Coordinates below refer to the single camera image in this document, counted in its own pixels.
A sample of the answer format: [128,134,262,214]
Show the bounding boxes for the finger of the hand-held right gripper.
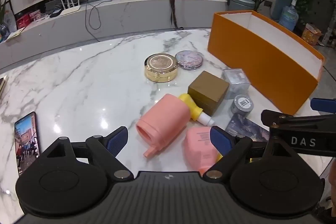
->
[310,98,336,112]
[261,109,298,126]

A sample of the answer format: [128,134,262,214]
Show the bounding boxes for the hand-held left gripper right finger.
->
[203,126,298,180]

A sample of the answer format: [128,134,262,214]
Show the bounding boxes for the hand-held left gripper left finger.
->
[39,126,133,181]

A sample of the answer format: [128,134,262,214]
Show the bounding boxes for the peach lotion bottle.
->
[184,126,223,174]

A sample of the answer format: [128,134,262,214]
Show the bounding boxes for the dark printed packet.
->
[225,115,271,142]

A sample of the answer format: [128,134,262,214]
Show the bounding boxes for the small silver jar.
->
[229,94,255,119]

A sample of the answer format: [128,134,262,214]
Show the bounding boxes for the yellow bulb-shaped bottle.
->
[178,93,216,127]

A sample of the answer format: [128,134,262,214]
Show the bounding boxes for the clear plastic cube box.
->
[223,68,250,100]

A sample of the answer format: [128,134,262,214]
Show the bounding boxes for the pink cylindrical bottle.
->
[135,93,191,159]

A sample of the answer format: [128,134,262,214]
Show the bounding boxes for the olive gold cube box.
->
[187,71,230,117]

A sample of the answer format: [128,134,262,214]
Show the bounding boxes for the orange cardboard box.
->
[207,10,326,115]

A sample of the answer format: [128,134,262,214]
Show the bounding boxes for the gold round tin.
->
[143,53,178,83]

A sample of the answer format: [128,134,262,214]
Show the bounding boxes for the glittery round compact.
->
[175,50,202,71]

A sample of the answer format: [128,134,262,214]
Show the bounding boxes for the yellow cardboard carton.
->
[301,23,323,46]

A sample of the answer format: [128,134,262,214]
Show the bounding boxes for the smartphone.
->
[14,111,41,177]

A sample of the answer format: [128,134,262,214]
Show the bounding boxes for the blue water jug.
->
[278,0,300,31]

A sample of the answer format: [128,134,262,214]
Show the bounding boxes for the grey trash bin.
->
[227,0,256,11]

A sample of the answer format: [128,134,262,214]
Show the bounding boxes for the white router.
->
[59,0,80,16]

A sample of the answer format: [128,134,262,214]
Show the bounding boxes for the black cable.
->
[84,0,114,42]

